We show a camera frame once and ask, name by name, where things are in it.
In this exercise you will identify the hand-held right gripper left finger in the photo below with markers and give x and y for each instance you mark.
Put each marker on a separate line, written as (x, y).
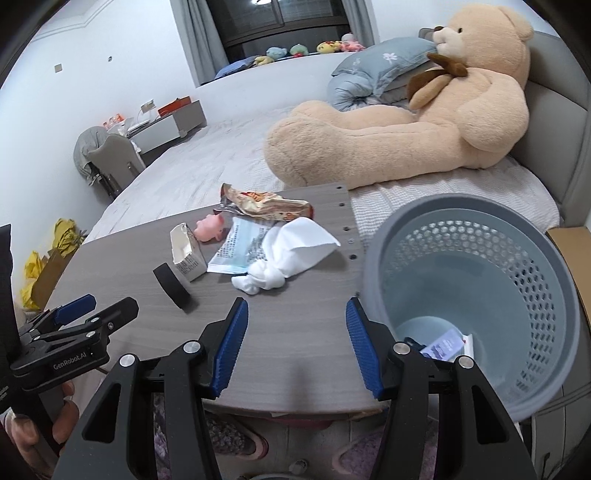
(228, 350)

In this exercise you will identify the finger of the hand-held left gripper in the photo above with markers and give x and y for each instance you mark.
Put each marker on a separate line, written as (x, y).
(117, 314)
(74, 307)

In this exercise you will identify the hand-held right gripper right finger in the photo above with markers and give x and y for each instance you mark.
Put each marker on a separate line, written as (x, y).
(364, 350)

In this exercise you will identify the blue patterned card box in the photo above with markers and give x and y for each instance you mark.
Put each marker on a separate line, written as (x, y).
(443, 346)

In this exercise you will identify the grey perforated plastic basket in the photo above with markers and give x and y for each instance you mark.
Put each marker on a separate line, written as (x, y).
(461, 205)

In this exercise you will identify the person's left hand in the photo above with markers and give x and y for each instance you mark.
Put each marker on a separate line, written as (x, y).
(64, 417)

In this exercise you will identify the black tape roll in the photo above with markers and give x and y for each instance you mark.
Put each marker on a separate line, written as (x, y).
(168, 281)

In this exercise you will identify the small white carton box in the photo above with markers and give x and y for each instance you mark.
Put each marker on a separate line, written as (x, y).
(189, 265)

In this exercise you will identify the fuzzy pink slipper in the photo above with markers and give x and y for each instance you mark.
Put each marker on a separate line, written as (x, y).
(235, 438)
(360, 454)

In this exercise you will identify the blue white printed packet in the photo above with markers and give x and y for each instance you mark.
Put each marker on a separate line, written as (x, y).
(235, 249)

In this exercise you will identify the pink pig toy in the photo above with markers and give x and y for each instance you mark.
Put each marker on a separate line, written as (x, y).
(210, 228)

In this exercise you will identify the white cloth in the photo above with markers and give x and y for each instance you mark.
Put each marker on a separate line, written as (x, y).
(300, 240)

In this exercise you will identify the brown orange snack wrapper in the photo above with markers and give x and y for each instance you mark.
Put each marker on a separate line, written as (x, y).
(258, 203)

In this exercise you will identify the grey chair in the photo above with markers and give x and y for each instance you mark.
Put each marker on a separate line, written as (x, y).
(115, 157)

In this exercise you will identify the grey garment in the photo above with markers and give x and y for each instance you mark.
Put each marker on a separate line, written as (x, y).
(85, 143)

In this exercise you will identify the grey white low table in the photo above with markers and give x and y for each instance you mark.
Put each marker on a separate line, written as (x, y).
(157, 134)

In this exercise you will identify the orange bottles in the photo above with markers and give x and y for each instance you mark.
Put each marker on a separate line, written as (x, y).
(115, 122)

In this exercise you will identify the grey bedside cabinet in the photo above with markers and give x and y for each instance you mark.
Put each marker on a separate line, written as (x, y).
(554, 429)

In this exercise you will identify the bed with white sheet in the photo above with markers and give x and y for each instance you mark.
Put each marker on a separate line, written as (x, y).
(231, 138)

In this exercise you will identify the orange box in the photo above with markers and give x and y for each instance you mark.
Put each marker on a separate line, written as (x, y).
(173, 106)

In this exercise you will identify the large beige teddy bear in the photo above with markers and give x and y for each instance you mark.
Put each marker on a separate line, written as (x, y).
(392, 134)

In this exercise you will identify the white checkered blanket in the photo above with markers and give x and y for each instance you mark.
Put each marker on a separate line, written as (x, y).
(508, 184)

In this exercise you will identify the brown cardboard box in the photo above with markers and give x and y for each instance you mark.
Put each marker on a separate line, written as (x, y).
(572, 258)

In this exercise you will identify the folded grey-blue duvet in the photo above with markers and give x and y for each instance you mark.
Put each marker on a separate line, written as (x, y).
(351, 92)

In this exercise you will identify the blue cushion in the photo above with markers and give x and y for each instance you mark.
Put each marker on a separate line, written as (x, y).
(233, 68)

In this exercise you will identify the grey curtain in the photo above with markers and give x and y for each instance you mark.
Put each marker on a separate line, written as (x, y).
(198, 41)
(360, 23)

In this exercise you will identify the grey upholstered headboard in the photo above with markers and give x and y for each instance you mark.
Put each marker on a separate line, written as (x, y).
(558, 138)

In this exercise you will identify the yellow-green plush toy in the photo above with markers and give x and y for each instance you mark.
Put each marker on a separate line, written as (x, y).
(261, 60)

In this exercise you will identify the grey-blue flowered pillow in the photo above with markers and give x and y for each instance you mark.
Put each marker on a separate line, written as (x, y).
(383, 60)

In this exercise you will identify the blue-green plush toy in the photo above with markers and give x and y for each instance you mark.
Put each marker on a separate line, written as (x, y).
(276, 53)

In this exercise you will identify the yellow plush toy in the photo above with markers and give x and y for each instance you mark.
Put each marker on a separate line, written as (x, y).
(328, 46)

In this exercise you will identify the green plush toy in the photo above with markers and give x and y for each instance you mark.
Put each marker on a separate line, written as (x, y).
(299, 50)

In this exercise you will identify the dark window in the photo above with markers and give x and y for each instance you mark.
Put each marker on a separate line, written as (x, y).
(277, 23)

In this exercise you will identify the white wall socket plate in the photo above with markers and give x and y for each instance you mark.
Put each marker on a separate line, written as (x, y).
(147, 105)

